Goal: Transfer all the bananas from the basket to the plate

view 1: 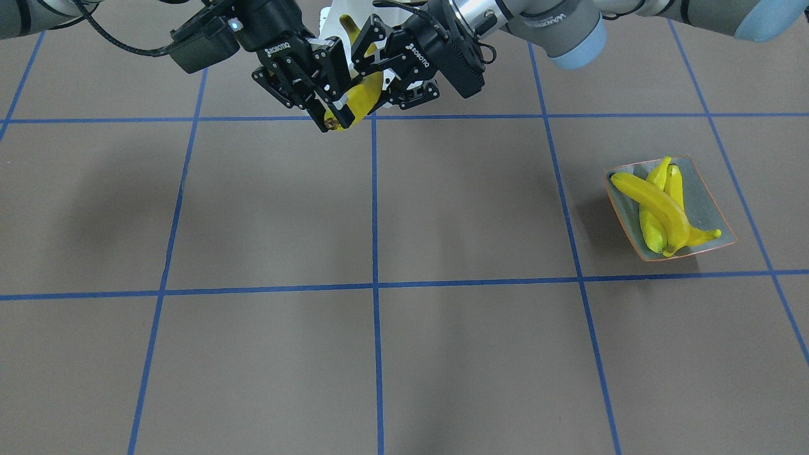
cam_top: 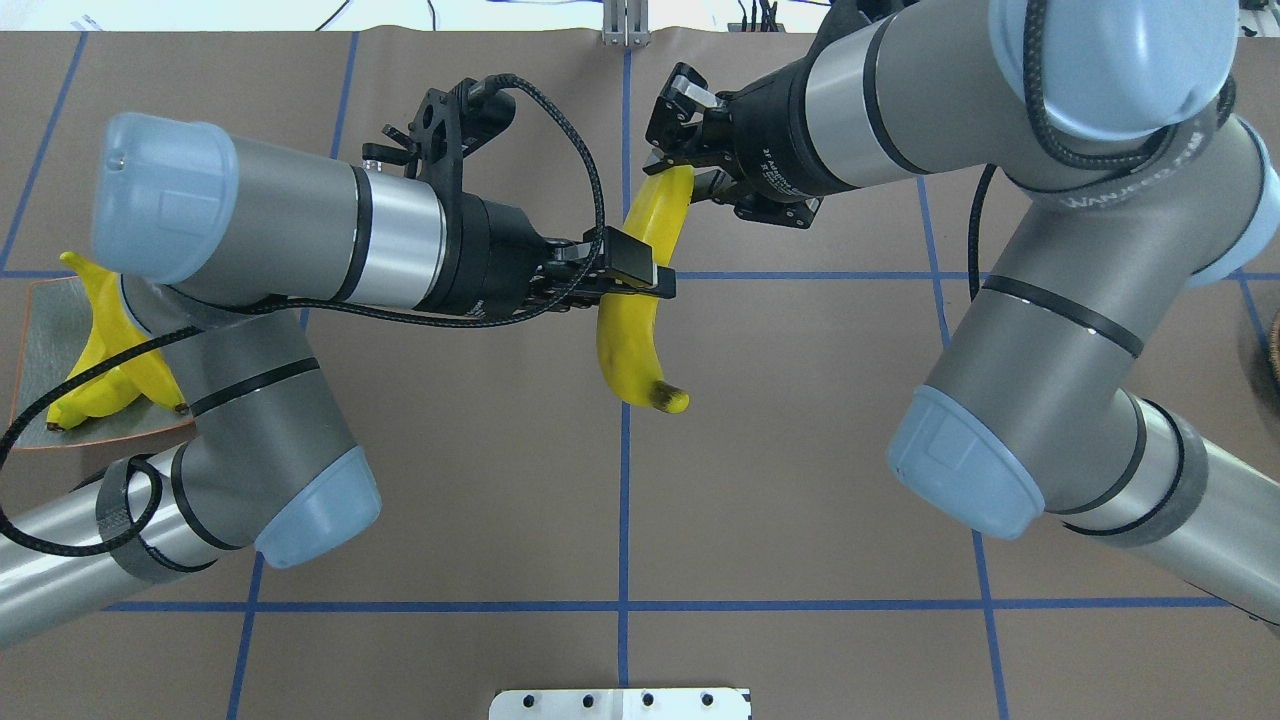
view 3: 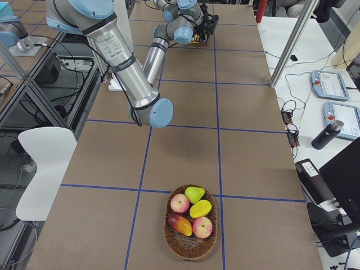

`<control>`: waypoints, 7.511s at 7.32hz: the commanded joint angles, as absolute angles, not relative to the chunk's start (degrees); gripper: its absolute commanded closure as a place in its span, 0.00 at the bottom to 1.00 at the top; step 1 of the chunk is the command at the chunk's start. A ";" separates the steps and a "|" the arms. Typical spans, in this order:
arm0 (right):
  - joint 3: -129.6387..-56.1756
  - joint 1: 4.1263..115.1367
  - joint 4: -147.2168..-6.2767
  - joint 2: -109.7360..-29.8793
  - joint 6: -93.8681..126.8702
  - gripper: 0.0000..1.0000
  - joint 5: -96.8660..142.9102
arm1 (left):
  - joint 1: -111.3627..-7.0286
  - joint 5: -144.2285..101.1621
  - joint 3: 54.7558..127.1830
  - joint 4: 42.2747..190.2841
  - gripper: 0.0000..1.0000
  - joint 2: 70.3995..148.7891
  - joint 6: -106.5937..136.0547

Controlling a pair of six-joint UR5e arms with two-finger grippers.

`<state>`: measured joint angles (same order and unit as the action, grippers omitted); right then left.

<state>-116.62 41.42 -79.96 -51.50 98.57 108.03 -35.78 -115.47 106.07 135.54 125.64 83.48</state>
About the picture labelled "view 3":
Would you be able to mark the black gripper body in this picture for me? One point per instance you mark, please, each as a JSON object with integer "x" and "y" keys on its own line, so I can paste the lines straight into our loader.
{"x": 207, "y": 28}

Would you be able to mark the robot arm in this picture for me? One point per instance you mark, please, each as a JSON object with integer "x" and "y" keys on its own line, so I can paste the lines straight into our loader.
{"x": 186, "y": 21}

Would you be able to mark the brown wicker basket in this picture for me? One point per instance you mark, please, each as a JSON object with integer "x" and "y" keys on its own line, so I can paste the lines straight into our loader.
{"x": 190, "y": 247}

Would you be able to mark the small electronics board far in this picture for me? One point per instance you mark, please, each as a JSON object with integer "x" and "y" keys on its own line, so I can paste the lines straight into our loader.
{"x": 286, "y": 117}

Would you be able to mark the small electronics board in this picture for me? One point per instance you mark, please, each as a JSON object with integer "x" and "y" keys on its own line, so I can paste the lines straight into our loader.
{"x": 293, "y": 139}
{"x": 286, "y": 117}

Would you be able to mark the teach pendant far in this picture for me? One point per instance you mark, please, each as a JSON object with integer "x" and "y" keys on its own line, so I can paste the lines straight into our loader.
{"x": 329, "y": 85}

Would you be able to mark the teach pendant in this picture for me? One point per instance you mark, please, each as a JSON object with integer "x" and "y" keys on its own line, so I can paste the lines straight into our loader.
{"x": 329, "y": 85}
{"x": 348, "y": 114}

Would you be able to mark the small electronics board near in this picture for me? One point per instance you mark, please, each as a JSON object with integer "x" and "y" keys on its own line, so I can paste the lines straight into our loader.
{"x": 293, "y": 139}

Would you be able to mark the black bottle silver cap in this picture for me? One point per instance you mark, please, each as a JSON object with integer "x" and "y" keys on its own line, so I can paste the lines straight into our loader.
{"x": 327, "y": 134}

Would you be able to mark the green pear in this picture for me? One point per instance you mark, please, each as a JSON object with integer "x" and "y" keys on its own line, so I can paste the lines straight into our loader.
{"x": 194, "y": 194}

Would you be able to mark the teach pendant near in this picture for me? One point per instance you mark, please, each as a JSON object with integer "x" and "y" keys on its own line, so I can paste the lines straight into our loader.
{"x": 348, "y": 114}

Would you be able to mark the pink apple left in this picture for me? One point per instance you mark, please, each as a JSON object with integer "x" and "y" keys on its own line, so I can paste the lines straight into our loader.
{"x": 179, "y": 203}

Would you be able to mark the pink apple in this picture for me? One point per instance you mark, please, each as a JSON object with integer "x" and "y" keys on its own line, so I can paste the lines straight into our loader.
{"x": 179, "y": 203}
{"x": 202, "y": 227}

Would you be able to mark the black box white label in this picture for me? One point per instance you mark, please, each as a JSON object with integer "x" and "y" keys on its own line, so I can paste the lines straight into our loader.
{"x": 313, "y": 182}

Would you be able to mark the white chair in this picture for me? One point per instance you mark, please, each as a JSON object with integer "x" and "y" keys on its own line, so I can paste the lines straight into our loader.
{"x": 51, "y": 148}

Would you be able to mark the dark red mango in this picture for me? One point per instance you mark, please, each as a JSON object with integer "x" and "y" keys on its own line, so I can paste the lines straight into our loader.
{"x": 180, "y": 224}

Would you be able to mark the pink apple right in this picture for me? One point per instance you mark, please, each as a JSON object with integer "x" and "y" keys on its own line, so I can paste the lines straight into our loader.
{"x": 202, "y": 227}

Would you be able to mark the black monitor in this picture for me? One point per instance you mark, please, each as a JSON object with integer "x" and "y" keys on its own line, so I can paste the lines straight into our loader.
{"x": 341, "y": 174}

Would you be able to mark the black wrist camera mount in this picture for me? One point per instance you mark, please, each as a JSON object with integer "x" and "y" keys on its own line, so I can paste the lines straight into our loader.
{"x": 211, "y": 22}

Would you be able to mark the white camera pole base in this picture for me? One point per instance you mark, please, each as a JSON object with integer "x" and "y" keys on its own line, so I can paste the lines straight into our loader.
{"x": 115, "y": 85}

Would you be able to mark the aluminium frame post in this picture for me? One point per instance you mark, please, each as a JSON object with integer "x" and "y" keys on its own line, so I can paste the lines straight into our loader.
{"x": 294, "y": 37}

